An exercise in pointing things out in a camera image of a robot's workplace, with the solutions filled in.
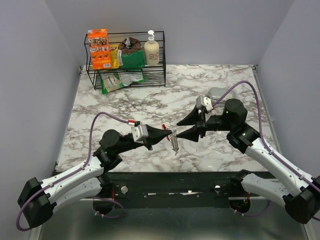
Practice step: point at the brown green coffee bag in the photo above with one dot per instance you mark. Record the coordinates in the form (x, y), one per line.
(131, 54)

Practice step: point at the orange product box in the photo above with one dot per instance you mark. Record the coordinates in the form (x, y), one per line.
(99, 49)

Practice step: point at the yellow snack bag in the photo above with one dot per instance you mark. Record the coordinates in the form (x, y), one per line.
(113, 48)

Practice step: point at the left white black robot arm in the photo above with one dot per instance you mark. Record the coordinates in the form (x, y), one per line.
(39, 199)

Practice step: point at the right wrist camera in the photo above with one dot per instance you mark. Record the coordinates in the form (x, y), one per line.
(203, 104)

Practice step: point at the green white snack bag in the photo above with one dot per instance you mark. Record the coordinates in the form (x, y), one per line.
(110, 82)

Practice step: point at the black wire shelf rack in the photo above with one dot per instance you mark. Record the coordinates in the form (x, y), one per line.
(154, 75)

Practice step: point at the red carabiner keyring with chain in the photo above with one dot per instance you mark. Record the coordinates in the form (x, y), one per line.
(172, 138)

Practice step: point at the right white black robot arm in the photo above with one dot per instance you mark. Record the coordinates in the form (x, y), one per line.
(297, 191)

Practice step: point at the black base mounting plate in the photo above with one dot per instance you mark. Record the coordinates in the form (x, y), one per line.
(161, 190)

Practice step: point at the white green pouch bag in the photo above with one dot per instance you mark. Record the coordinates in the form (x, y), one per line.
(128, 78)

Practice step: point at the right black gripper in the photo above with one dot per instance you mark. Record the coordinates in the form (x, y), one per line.
(193, 118)

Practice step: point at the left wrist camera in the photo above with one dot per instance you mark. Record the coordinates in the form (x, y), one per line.
(139, 133)

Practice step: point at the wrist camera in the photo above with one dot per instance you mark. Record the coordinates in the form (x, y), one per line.
(139, 133)
(203, 104)

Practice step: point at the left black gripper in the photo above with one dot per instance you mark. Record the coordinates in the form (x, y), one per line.
(155, 135)

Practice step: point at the cream soap pump bottle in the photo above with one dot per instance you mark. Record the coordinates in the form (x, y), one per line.
(151, 49)

